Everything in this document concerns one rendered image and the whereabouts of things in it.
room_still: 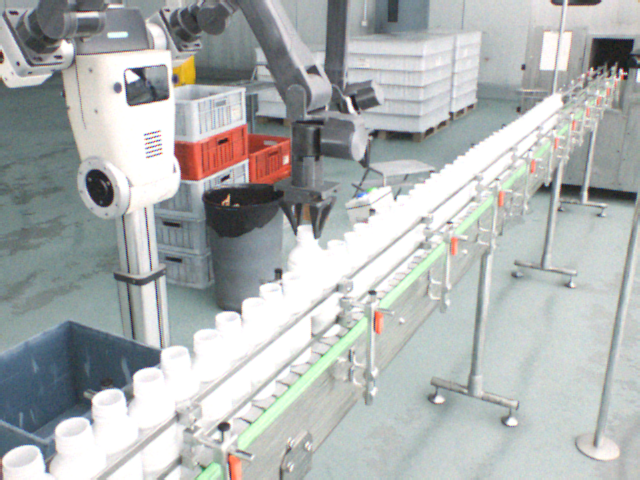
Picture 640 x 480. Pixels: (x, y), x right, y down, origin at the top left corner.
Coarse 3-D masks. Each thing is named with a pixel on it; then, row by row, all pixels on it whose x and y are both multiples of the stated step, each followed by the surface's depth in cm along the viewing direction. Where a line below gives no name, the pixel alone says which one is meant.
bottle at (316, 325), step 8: (328, 256) 119; (328, 264) 119; (328, 272) 120; (336, 272) 121; (328, 280) 119; (336, 280) 120; (328, 288) 120; (336, 296) 121; (328, 304) 121; (336, 304) 122; (320, 312) 121; (328, 312) 121; (336, 312) 122; (312, 320) 123; (320, 320) 122; (328, 320) 122; (312, 328) 124; (320, 328) 122; (336, 328) 124; (328, 336) 123
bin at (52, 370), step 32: (64, 320) 141; (0, 352) 128; (32, 352) 135; (64, 352) 142; (96, 352) 140; (128, 352) 134; (160, 352) 129; (0, 384) 129; (32, 384) 136; (64, 384) 144; (96, 384) 143; (128, 384) 118; (0, 416) 131; (32, 416) 138; (64, 416) 144; (0, 448) 110
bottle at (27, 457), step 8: (16, 448) 69; (24, 448) 69; (32, 448) 69; (8, 456) 68; (16, 456) 69; (24, 456) 69; (32, 456) 69; (40, 456) 68; (8, 464) 68; (16, 464) 69; (24, 464) 69; (32, 464) 67; (40, 464) 68; (8, 472) 66; (16, 472) 66; (24, 472) 66; (32, 472) 67; (40, 472) 68
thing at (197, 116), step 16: (176, 96) 391; (192, 96) 405; (208, 96) 401; (224, 96) 370; (240, 96) 386; (176, 112) 345; (192, 112) 341; (208, 112) 356; (224, 112) 372; (240, 112) 389; (176, 128) 348; (192, 128) 344; (208, 128) 358; (224, 128) 373
